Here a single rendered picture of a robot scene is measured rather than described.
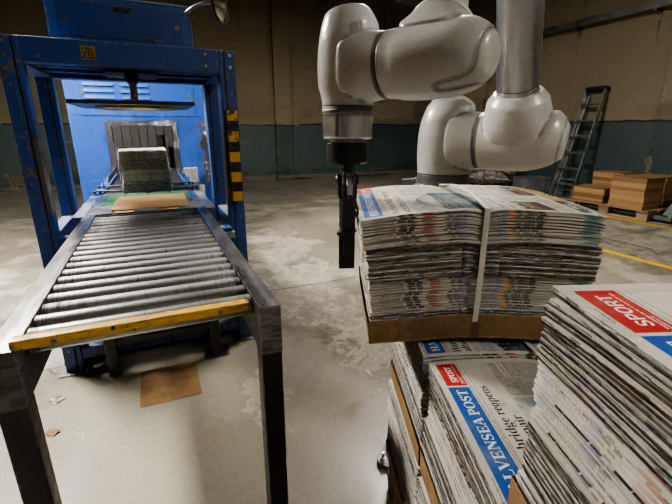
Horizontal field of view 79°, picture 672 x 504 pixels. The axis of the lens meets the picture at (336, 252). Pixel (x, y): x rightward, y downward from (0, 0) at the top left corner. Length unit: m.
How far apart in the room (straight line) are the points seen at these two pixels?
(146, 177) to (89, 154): 1.65
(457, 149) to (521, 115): 0.18
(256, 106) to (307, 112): 1.23
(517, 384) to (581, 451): 0.32
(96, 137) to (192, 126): 0.87
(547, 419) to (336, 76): 0.55
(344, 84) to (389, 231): 0.25
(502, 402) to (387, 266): 0.25
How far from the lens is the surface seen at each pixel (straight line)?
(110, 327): 0.91
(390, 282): 0.67
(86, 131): 4.52
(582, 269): 0.77
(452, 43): 0.63
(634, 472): 0.32
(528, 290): 0.74
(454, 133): 1.20
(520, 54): 1.11
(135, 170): 2.92
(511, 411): 0.61
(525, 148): 1.15
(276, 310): 0.94
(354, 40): 0.70
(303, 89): 10.28
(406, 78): 0.65
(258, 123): 9.92
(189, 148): 4.51
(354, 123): 0.71
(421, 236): 0.65
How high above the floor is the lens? 1.18
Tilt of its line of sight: 17 degrees down
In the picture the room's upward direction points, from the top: straight up
